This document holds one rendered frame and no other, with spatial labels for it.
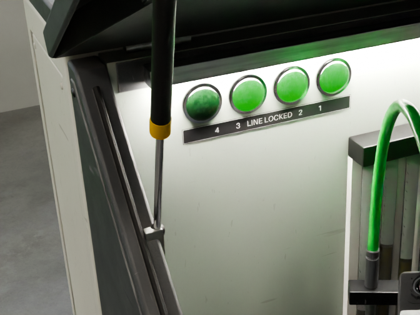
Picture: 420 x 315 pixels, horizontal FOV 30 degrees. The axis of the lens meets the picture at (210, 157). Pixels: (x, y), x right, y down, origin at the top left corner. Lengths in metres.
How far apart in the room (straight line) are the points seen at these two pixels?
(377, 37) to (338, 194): 0.23
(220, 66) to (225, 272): 0.31
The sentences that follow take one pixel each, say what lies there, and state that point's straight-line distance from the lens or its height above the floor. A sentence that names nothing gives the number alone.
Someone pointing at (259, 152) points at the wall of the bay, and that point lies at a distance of 1.01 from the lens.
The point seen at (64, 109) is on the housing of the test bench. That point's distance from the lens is 1.01.
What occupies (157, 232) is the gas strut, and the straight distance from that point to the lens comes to 0.81.
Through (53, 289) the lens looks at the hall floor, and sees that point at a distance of 3.07.
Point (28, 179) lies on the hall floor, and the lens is 3.89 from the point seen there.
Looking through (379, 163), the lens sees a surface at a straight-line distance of 0.97.
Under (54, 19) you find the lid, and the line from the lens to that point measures 0.82.
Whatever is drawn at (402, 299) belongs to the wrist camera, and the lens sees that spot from 0.63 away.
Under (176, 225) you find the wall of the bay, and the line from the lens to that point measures 1.01.
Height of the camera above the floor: 1.74
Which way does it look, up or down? 26 degrees down
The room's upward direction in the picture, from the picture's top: 3 degrees counter-clockwise
